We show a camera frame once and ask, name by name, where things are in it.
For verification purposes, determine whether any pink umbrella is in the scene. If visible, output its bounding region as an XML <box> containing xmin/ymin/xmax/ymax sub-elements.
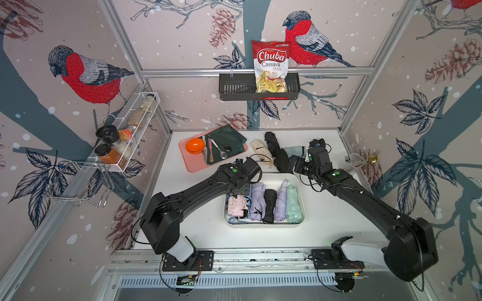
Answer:
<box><xmin>227</xmin><ymin>195</ymin><xmax>249</xmax><ymax>219</ymax></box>

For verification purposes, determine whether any beige umbrella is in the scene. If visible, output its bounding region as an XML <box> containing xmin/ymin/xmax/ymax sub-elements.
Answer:
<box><xmin>251</xmin><ymin>139</ymin><xmax>274</xmax><ymax>168</ymax></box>

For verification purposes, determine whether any long black umbrella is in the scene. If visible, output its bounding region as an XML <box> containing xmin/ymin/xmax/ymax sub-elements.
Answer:
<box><xmin>264</xmin><ymin>132</ymin><xmax>293</xmax><ymax>174</ymax></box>

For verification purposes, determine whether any lavender umbrella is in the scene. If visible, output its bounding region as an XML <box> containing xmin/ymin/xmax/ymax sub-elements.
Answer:
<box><xmin>274</xmin><ymin>179</ymin><xmax>290</xmax><ymax>222</ymax></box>
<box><xmin>249</xmin><ymin>183</ymin><xmax>266</xmax><ymax>221</ymax></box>

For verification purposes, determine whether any blue umbrella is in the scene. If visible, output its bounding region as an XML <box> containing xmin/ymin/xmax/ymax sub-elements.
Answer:
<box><xmin>227</xmin><ymin>216</ymin><xmax>249</xmax><ymax>226</ymax></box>

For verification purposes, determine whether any mint green umbrella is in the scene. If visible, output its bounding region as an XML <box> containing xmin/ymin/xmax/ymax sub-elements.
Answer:
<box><xmin>286</xmin><ymin>184</ymin><xmax>303</xmax><ymax>224</ymax></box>

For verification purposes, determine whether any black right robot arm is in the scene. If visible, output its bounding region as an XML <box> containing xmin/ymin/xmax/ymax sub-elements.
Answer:
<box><xmin>289</xmin><ymin>143</ymin><xmax>439</xmax><ymax>282</ymax></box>

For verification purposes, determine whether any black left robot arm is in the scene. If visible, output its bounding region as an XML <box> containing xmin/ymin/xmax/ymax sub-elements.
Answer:
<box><xmin>138</xmin><ymin>158</ymin><xmax>262</xmax><ymax>262</ymax></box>

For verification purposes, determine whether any cream plastic storage box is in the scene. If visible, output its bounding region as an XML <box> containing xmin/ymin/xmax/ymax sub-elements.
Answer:
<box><xmin>223</xmin><ymin>173</ymin><xmax>306</xmax><ymax>228</ymax></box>

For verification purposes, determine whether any metal spoon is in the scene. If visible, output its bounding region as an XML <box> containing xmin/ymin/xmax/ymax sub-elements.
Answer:
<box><xmin>210</xmin><ymin>139</ymin><xmax>228</xmax><ymax>160</ymax></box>

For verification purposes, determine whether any dark green cloth pouch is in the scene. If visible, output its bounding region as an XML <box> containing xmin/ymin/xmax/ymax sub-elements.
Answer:
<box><xmin>203</xmin><ymin>125</ymin><xmax>247</xmax><ymax>165</ymax></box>

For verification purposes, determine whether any pink plastic tray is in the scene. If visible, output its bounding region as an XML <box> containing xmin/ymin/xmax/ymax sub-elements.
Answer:
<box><xmin>179</xmin><ymin>129</ymin><xmax>247</xmax><ymax>173</ymax></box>

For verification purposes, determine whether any clear cutlery holder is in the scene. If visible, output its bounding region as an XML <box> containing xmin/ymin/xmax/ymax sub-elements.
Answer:
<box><xmin>342</xmin><ymin>149</ymin><xmax>380</xmax><ymax>173</ymax></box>

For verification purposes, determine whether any orange bowl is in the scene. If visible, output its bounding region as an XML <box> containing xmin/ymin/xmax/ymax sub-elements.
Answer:
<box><xmin>185</xmin><ymin>137</ymin><xmax>205</xmax><ymax>155</ymax></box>

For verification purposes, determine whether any red cassava chips bag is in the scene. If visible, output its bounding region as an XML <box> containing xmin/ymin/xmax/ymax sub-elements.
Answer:
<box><xmin>252</xmin><ymin>41</ymin><xmax>291</xmax><ymax>93</ymax></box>

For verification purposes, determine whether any orange spice jar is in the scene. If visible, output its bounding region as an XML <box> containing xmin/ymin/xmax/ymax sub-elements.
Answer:
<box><xmin>94</xmin><ymin>144</ymin><xmax>122</xmax><ymax>164</ymax></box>

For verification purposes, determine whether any black lid jar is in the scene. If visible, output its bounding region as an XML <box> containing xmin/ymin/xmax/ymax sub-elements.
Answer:
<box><xmin>95</xmin><ymin>125</ymin><xmax>120</xmax><ymax>144</ymax></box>

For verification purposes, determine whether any black wall basket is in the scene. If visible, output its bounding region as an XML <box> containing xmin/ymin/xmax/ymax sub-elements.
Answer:
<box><xmin>218</xmin><ymin>72</ymin><xmax>301</xmax><ymax>102</ymax></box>

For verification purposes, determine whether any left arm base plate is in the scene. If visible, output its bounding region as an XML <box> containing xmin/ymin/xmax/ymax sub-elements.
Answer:
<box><xmin>161</xmin><ymin>250</ymin><xmax>214</xmax><ymax>272</ymax></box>

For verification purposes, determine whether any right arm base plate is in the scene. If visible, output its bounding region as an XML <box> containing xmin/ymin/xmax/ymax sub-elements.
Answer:
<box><xmin>308</xmin><ymin>248</ymin><xmax>365</xmax><ymax>270</ymax></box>

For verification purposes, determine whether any white wire wall rack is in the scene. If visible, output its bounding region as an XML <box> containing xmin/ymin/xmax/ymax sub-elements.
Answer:
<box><xmin>86</xmin><ymin>92</ymin><xmax>159</xmax><ymax>173</ymax></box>

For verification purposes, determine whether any wire hook rack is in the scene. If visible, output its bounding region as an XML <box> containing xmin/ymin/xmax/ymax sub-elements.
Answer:
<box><xmin>45</xmin><ymin>161</ymin><xmax>114</xmax><ymax>208</ymax></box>

